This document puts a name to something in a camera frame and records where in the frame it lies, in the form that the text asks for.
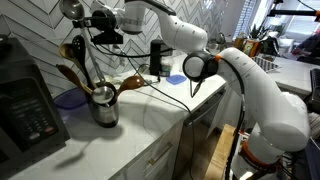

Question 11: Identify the blue container lid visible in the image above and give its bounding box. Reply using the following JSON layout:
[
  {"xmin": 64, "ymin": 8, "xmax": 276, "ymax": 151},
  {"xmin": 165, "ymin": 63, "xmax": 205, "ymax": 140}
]
[{"xmin": 166, "ymin": 75, "xmax": 186, "ymax": 85}]

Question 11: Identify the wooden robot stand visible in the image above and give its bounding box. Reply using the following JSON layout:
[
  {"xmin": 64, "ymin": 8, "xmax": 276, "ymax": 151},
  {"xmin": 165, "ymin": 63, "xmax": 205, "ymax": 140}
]
[{"xmin": 204, "ymin": 124, "xmax": 235, "ymax": 180}]

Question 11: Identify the dark wooden spoon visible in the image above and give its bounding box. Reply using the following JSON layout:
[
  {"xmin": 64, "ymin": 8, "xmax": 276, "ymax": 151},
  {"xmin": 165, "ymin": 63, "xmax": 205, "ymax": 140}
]
[{"xmin": 56, "ymin": 64, "xmax": 92, "ymax": 95}]

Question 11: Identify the black microwave oven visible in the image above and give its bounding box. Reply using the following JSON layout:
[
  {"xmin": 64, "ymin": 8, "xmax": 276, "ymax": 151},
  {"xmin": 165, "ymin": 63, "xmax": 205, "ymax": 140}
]
[{"xmin": 0, "ymin": 35, "xmax": 70, "ymax": 177}]

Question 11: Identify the black slotted spoon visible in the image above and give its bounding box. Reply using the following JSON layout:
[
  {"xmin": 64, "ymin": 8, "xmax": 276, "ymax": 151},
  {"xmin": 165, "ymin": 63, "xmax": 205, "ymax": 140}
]
[{"xmin": 72, "ymin": 35, "xmax": 96, "ymax": 89}]

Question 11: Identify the brown wooden ladle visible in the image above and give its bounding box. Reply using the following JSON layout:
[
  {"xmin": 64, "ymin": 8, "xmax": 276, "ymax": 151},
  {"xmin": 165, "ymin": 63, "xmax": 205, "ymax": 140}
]
[{"xmin": 116, "ymin": 76, "xmax": 144, "ymax": 97}]

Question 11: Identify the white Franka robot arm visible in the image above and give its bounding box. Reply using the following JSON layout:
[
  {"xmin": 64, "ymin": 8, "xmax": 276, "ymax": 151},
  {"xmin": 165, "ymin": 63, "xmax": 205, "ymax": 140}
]
[{"xmin": 73, "ymin": 0, "xmax": 310, "ymax": 180}]

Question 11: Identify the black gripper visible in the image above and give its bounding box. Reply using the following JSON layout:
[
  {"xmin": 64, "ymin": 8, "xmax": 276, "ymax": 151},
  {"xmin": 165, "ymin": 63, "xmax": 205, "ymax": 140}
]
[{"xmin": 72, "ymin": 10, "xmax": 116, "ymax": 31}]

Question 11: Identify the silver measuring cup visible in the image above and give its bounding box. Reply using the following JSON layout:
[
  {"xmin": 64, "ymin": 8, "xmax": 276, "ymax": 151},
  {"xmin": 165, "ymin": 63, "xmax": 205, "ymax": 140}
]
[{"xmin": 91, "ymin": 86, "xmax": 114, "ymax": 107}]

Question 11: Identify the black coffee maker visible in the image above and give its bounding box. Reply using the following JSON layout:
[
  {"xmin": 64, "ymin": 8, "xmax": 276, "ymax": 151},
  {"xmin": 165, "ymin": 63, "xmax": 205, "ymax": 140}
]
[{"xmin": 149, "ymin": 39, "xmax": 173, "ymax": 76}]

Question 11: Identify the silver ladle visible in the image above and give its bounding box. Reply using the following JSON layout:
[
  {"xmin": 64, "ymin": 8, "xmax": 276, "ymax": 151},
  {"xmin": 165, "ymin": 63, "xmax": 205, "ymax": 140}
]
[{"xmin": 59, "ymin": 0, "xmax": 105, "ymax": 87}]

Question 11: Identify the gold drawer handle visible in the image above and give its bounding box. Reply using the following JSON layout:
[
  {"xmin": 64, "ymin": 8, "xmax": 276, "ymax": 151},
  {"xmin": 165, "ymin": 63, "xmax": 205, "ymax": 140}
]
[{"xmin": 148, "ymin": 142, "xmax": 173, "ymax": 165}]

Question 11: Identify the light wooden spoon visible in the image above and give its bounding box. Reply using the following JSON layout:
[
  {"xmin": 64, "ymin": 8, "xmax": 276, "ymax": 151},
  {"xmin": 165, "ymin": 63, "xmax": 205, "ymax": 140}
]
[{"xmin": 59, "ymin": 43, "xmax": 82, "ymax": 69}]

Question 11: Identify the steel utensil holder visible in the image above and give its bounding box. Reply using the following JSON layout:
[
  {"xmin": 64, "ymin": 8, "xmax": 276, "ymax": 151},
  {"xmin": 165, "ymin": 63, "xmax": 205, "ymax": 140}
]
[{"xmin": 86, "ymin": 82, "xmax": 119, "ymax": 128}]

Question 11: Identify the black power cable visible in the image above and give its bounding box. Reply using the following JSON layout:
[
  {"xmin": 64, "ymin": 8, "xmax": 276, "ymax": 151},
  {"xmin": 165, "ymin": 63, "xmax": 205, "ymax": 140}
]
[{"xmin": 86, "ymin": 28, "xmax": 196, "ymax": 180}]

